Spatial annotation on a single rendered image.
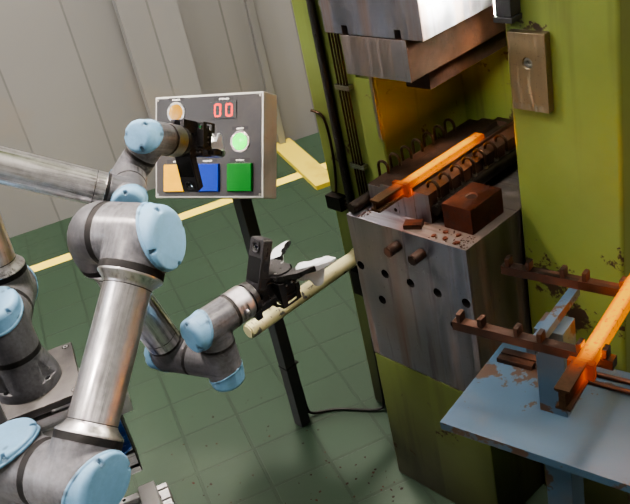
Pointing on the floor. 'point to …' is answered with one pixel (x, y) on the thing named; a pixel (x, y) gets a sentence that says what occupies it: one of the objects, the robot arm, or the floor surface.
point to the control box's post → (275, 324)
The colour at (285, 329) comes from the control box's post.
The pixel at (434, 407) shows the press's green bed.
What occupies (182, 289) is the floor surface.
